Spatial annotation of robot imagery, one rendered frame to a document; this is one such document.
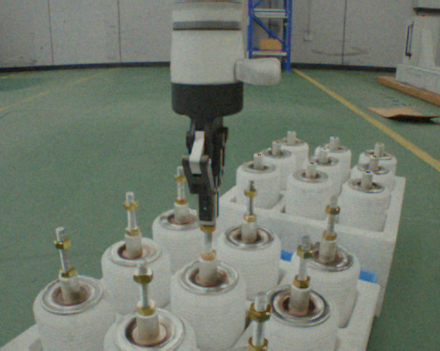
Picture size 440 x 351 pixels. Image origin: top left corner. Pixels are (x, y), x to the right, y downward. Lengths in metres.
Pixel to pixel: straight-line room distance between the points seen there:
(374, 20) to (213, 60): 6.53
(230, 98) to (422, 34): 4.40
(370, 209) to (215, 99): 0.49
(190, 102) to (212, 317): 0.25
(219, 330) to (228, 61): 0.31
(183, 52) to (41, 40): 6.89
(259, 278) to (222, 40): 0.34
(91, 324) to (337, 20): 6.45
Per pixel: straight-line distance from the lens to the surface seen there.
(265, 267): 0.58
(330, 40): 6.68
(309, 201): 0.82
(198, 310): 0.48
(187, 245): 0.62
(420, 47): 4.75
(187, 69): 0.39
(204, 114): 0.39
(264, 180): 0.85
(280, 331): 0.44
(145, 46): 6.65
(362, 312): 0.60
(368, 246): 0.80
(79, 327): 0.47
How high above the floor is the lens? 0.54
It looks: 20 degrees down
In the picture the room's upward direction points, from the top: straight up
